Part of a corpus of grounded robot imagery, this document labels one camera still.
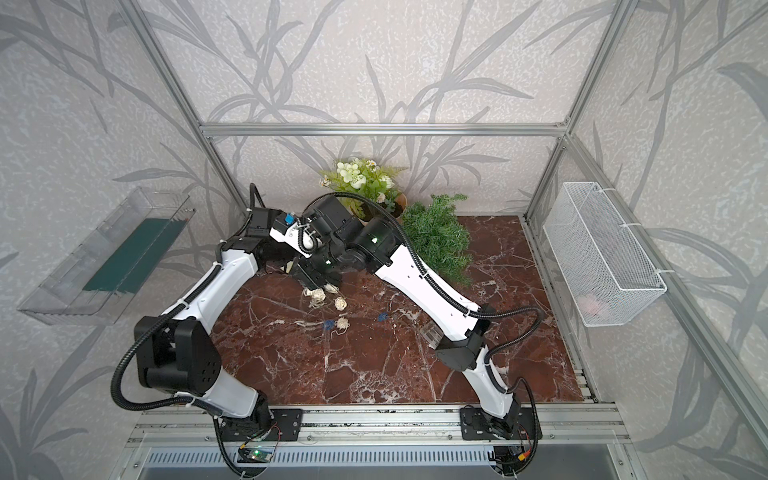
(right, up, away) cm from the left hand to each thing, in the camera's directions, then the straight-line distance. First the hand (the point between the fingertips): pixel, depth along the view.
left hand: (308, 246), depth 87 cm
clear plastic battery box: (+37, -27, +1) cm, 46 cm away
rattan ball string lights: (+8, -11, -19) cm, 24 cm away
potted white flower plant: (+19, +20, +4) cm, 28 cm away
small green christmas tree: (+36, +5, -10) cm, 38 cm away
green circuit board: (-7, -50, -17) cm, 53 cm away
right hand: (+4, -5, -25) cm, 26 cm away
